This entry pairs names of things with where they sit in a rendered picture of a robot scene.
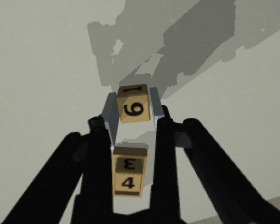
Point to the tan wooden number cube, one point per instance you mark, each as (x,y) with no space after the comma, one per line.
(128,175)
(133,103)

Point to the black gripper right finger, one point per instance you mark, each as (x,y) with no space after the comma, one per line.
(234,198)

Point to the tan wooden tray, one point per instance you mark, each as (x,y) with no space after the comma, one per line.
(128,152)

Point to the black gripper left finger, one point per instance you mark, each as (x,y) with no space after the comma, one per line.
(46,198)

